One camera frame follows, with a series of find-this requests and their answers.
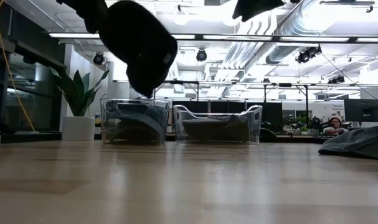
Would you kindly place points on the long ceiling light bar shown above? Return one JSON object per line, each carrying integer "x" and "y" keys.
{"x": 238, "y": 37}

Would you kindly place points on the black ceiling spotlight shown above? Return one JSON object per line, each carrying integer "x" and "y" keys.
{"x": 98, "y": 58}
{"x": 201, "y": 55}

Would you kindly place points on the person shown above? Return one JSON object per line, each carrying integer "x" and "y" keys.
{"x": 335, "y": 124}

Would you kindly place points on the green snake plant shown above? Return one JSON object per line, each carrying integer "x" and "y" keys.
{"x": 78, "y": 96}

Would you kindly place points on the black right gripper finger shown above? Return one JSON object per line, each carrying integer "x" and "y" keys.
{"x": 257, "y": 7}

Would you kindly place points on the clear plastic bin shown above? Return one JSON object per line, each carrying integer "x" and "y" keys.
{"x": 177, "y": 130}
{"x": 104, "y": 137}

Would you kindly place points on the black office chair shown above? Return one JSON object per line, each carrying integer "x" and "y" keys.
{"x": 268, "y": 135}

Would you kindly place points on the black computer monitor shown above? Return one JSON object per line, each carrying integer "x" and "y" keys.
{"x": 363, "y": 110}

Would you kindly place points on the black partition panels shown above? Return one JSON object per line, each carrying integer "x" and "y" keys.
{"x": 220, "y": 107}

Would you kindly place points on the black track spotlight cluster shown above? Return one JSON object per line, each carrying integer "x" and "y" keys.
{"x": 305, "y": 56}
{"x": 339, "y": 79}

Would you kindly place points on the white plant pot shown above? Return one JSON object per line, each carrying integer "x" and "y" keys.
{"x": 78, "y": 128}

